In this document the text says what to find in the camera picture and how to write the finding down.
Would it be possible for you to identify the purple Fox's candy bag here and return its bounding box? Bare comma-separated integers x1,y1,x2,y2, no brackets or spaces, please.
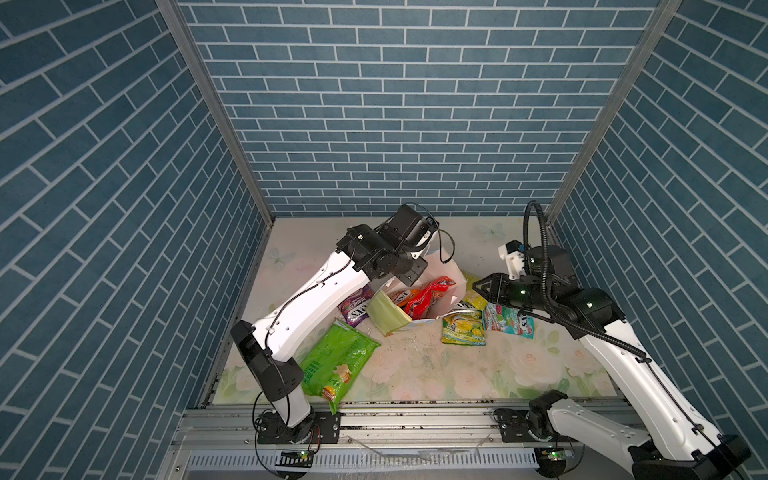
338,285,374,328

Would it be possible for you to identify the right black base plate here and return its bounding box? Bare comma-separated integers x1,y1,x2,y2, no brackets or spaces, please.
491,408,573,445

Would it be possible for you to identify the aluminium mounting rail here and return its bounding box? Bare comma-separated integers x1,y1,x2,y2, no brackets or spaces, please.
158,400,641,479

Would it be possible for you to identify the red snack packet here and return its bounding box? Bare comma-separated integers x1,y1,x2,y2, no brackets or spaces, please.
402,276,455,320

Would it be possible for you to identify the white green paper bag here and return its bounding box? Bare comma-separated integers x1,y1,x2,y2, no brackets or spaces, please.
367,249,467,336

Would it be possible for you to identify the floral table mat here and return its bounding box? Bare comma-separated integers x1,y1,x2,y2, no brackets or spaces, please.
213,217,618,405

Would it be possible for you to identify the teal Fox's candy bag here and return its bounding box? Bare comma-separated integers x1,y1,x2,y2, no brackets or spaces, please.
482,303,535,339

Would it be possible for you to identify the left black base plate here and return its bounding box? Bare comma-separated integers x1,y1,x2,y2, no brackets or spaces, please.
255,410,342,445

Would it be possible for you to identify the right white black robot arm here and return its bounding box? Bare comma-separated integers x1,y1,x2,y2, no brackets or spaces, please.
473,241,751,479

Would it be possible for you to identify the bright green snack packet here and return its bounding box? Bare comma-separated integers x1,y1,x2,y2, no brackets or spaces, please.
301,321,381,414

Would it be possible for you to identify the right black corrugated cable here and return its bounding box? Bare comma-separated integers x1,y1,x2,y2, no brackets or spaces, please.
521,200,652,362

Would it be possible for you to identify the green yellow lemon candy bag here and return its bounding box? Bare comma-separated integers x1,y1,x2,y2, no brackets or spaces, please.
440,302,486,347

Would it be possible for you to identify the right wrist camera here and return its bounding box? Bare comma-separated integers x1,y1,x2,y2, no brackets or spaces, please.
498,240,525,280

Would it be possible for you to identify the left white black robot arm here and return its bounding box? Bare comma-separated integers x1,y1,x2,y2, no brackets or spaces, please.
230,204,439,430

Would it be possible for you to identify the orange yellow snack packet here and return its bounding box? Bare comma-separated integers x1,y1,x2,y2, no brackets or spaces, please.
390,288,420,309

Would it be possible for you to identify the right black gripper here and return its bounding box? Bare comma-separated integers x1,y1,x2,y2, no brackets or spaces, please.
470,269,552,312

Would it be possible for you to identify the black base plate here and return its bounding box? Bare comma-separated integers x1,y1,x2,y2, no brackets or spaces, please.
255,410,342,445
491,408,573,445

